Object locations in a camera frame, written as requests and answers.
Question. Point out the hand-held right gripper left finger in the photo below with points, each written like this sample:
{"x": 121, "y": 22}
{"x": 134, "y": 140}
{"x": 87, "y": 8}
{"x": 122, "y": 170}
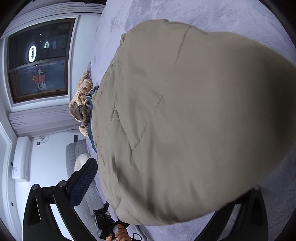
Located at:
{"x": 84, "y": 179}

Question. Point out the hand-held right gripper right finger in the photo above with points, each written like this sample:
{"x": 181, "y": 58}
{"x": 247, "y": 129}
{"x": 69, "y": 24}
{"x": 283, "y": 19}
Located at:
{"x": 254, "y": 213}

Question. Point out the beige puffer jacket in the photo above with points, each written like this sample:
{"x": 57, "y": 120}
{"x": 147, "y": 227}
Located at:
{"x": 185, "y": 115}

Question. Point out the person's left hand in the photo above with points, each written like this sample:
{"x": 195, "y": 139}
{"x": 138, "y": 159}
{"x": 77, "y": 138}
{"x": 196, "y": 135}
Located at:
{"x": 121, "y": 235}

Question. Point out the round white pillow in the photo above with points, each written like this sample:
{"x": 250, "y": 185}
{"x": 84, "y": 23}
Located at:
{"x": 81, "y": 162}

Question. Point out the grey quilted headboard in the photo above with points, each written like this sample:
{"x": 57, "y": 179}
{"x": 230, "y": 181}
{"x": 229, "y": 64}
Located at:
{"x": 92, "y": 199}

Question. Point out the folded blue jeans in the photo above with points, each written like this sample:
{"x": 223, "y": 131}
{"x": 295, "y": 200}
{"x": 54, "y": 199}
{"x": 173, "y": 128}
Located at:
{"x": 93, "y": 136}

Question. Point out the white air conditioner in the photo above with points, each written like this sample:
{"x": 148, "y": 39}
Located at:
{"x": 21, "y": 158}

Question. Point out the brown plush toy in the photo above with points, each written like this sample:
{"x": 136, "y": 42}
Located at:
{"x": 81, "y": 112}

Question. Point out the dark window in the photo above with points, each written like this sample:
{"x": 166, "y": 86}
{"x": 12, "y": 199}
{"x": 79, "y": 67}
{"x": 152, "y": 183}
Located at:
{"x": 39, "y": 60}

